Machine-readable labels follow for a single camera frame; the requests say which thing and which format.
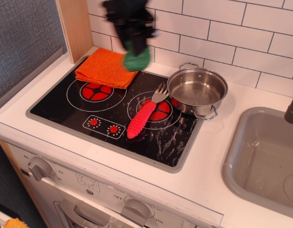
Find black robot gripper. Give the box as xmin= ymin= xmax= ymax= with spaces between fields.
xmin=103 ymin=0 xmax=157 ymax=56

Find green toy broccoli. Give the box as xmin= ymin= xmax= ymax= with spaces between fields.
xmin=123 ymin=41 xmax=150 ymax=72

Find orange knitted napkin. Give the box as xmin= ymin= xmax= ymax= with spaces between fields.
xmin=75 ymin=47 xmax=139 ymax=89

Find black toy stove top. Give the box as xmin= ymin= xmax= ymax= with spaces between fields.
xmin=26 ymin=68 xmax=203 ymax=173

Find wooden side panel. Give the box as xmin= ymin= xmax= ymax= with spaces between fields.
xmin=55 ymin=0 xmax=93 ymax=64

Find grey left oven knob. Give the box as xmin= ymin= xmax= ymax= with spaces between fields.
xmin=28 ymin=157 xmax=52 ymax=181

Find grey oven knob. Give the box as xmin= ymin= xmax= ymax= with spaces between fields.
xmin=28 ymin=157 xmax=52 ymax=181
xmin=120 ymin=199 xmax=151 ymax=227

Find white toy oven front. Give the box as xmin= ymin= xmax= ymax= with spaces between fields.
xmin=10 ymin=145 xmax=223 ymax=228

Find grey right oven knob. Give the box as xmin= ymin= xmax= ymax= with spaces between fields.
xmin=120 ymin=199 xmax=151 ymax=227

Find grey plastic sink basin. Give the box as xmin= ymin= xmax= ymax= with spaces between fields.
xmin=222 ymin=107 xmax=293 ymax=218

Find yellow cloth at corner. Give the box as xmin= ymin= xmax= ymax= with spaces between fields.
xmin=4 ymin=218 xmax=28 ymax=228

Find fork with pink handle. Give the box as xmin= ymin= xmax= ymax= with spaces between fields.
xmin=127 ymin=84 xmax=169 ymax=139

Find steel pot with handles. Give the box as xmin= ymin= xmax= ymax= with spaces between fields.
xmin=167 ymin=62 xmax=228 ymax=121

